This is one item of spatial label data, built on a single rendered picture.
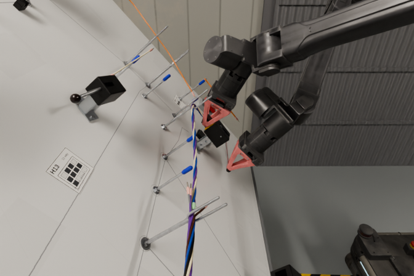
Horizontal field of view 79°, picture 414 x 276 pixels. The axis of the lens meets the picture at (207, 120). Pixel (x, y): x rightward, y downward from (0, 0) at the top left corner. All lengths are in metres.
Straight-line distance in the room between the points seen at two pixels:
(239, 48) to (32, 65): 0.36
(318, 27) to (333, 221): 1.75
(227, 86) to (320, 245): 1.52
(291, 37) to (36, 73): 0.43
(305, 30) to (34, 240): 0.49
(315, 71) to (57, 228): 0.65
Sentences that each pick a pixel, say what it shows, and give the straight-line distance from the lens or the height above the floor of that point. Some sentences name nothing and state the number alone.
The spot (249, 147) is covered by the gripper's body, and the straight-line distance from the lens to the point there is 0.62.
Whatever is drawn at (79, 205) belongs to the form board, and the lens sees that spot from 0.37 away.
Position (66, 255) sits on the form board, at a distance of 0.34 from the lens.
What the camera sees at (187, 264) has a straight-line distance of 0.32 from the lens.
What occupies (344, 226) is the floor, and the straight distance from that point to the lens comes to 2.12.
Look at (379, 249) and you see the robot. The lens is 1.70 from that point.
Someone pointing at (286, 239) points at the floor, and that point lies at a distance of 1.91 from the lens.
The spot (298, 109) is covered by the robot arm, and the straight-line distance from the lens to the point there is 0.64.
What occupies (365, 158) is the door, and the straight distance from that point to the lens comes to 2.70.
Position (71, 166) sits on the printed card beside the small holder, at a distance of 0.39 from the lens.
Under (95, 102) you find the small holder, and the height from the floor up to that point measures 1.32.
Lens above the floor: 1.49
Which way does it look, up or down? 29 degrees down
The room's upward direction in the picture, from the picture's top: straight up
